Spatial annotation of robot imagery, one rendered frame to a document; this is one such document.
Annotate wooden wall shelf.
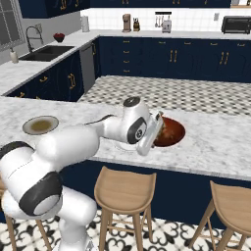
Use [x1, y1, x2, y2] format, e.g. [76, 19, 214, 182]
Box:
[229, 0, 251, 10]

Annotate dark blue base cupboards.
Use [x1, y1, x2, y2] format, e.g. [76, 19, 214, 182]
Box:
[91, 35, 251, 84]

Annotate window with grey frame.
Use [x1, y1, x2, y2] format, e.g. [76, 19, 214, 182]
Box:
[0, 0, 25, 53]

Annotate dark blue island base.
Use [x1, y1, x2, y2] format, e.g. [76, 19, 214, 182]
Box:
[0, 159, 251, 230]

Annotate white soap dispenser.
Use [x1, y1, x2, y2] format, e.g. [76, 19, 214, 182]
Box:
[9, 47, 20, 65]

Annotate black toaster oven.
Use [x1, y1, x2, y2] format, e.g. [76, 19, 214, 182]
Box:
[221, 15, 251, 35]

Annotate wooden knife block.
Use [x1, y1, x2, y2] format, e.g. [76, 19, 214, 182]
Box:
[131, 17, 141, 32]

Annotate plain white plate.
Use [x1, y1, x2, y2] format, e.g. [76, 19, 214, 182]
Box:
[113, 140, 139, 153]

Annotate rail with hanging tools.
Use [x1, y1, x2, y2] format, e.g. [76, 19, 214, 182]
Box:
[154, 11, 173, 29]

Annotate grey dishwasher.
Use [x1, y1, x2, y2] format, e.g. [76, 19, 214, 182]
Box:
[78, 43, 97, 95]

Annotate wooden bar stool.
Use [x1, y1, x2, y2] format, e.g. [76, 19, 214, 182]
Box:
[188, 179, 251, 251]
[0, 177, 53, 251]
[93, 165, 158, 251]

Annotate dark blue sink cupboards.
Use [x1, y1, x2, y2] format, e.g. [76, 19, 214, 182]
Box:
[5, 49, 85, 103]

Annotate red-brown bowl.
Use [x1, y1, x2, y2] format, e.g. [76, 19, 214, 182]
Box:
[152, 116, 187, 148]

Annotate white paper towel roll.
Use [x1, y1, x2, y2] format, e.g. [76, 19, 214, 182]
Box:
[80, 15, 91, 33]

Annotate white plate with gold rim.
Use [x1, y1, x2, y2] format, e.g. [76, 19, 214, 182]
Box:
[22, 115, 60, 136]

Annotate brown coffee machine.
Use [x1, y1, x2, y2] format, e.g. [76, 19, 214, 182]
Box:
[122, 13, 132, 33]

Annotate dark blue wall cupboards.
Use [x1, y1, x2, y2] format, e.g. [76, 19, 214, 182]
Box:
[18, 0, 233, 20]

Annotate small red bowl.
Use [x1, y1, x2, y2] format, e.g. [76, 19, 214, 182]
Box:
[52, 32, 66, 44]

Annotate dark metal tap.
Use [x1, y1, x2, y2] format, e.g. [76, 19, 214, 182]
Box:
[25, 25, 45, 54]

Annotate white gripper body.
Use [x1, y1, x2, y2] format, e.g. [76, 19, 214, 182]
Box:
[135, 113, 165, 157]

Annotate black sink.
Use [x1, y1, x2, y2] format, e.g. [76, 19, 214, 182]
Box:
[19, 44, 75, 63]

